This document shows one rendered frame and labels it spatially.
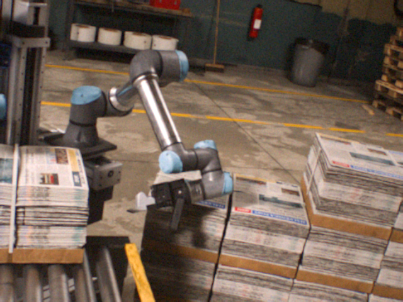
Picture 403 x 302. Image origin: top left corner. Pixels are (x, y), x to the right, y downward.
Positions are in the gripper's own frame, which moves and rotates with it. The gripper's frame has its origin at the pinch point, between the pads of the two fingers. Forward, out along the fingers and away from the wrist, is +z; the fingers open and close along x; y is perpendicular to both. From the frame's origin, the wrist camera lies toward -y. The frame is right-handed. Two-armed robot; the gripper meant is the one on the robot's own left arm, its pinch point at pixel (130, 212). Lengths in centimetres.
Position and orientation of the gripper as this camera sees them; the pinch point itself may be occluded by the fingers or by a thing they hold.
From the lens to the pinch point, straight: 170.4
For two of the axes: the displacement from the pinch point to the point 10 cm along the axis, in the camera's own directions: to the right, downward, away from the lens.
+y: -2.2, -9.7, 0.9
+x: 1.9, -1.3, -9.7
